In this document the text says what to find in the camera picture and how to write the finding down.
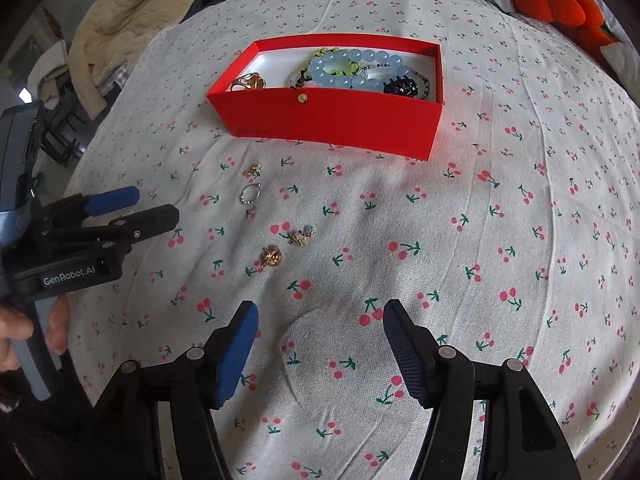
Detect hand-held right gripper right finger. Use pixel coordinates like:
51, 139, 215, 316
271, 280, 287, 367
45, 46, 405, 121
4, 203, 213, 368
382, 298, 583, 480

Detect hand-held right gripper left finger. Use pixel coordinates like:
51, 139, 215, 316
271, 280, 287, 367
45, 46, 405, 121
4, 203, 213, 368
82, 300, 261, 480

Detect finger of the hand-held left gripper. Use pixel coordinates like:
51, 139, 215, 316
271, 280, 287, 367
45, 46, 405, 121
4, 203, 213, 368
47, 186, 141, 221
47, 204, 181, 256

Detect gold knot earring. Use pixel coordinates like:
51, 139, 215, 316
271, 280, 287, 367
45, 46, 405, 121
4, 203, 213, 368
257, 244, 284, 269

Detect large gold ring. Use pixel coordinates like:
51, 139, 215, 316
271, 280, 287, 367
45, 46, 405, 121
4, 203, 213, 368
229, 72, 267, 93

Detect red cardboard box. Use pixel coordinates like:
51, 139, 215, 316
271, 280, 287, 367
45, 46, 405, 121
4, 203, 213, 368
206, 35, 445, 162

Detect green bead bracelet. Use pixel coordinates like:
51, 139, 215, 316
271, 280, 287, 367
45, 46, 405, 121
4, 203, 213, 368
313, 47, 359, 79

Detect black hair claw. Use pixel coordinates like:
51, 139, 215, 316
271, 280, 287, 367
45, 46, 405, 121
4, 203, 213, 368
383, 75, 419, 97

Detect light blue bead bracelet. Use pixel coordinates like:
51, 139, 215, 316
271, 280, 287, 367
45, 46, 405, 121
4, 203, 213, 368
306, 47, 419, 92

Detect person's left hand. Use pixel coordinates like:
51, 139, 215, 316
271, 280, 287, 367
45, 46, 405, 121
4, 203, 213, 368
0, 297, 70, 372

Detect black chair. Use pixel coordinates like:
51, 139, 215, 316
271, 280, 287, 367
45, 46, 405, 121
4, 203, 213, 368
36, 104, 87, 167

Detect cherry print tablecloth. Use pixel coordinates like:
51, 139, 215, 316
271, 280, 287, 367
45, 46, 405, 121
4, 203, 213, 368
65, 0, 640, 480

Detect plaid cloth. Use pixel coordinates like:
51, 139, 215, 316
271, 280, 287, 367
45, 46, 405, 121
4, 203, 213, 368
96, 66, 132, 97

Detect white cloth heap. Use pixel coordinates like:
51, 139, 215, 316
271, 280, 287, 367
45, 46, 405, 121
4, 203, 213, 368
30, 42, 72, 109

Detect beige quilted blanket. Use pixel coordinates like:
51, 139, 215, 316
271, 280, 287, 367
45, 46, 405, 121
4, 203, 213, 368
75, 0, 206, 121

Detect orange plush toy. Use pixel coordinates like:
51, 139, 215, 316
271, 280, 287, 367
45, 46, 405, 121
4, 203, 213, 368
510, 0, 622, 59

